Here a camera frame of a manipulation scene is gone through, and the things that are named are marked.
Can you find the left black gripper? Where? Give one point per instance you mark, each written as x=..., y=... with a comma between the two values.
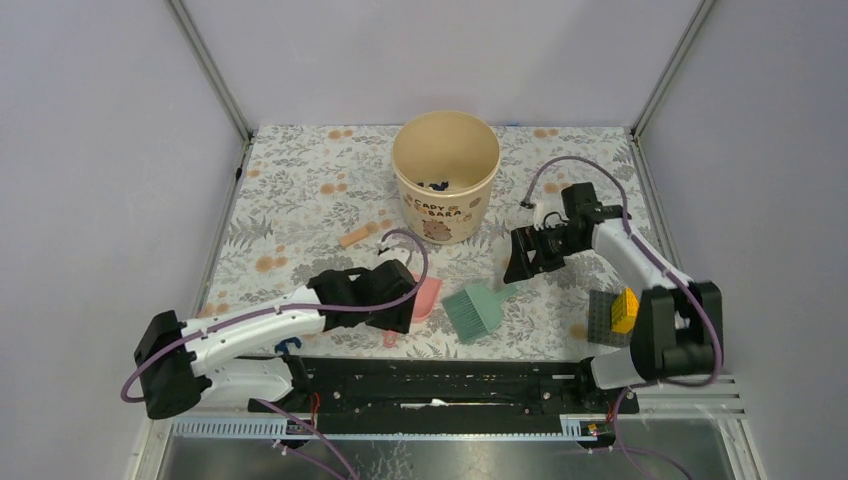
x=399, y=319

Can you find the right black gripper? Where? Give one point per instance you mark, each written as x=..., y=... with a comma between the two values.
x=524, y=239

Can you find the dark blue paper scrap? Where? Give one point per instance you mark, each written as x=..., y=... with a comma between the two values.
x=434, y=186

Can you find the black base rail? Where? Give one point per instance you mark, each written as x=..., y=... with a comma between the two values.
x=442, y=397

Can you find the pink plastic dustpan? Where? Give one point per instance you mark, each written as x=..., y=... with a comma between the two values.
x=425, y=301

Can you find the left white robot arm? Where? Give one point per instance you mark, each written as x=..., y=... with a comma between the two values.
x=182, y=363

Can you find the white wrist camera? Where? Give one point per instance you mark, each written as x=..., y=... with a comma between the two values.
x=544, y=216
x=393, y=251

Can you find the floral table cloth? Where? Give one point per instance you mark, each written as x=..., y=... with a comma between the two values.
x=304, y=187

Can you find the green hand brush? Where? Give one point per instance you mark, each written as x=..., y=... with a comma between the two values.
x=476, y=310

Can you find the grey lego baseplate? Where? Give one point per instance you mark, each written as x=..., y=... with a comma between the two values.
x=598, y=321

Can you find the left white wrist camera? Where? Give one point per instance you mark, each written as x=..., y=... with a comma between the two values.
x=393, y=251

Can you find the yellow lego brick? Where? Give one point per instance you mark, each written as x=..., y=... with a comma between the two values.
x=624, y=312

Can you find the beige plastic bucket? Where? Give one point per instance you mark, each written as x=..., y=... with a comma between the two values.
x=445, y=146

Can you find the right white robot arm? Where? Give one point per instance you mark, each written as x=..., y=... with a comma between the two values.
x=677, y=329

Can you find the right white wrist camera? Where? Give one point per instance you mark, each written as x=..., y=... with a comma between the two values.
x=544, y=216

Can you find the tan wooden block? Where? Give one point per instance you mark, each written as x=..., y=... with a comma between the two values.
x=354, y=237

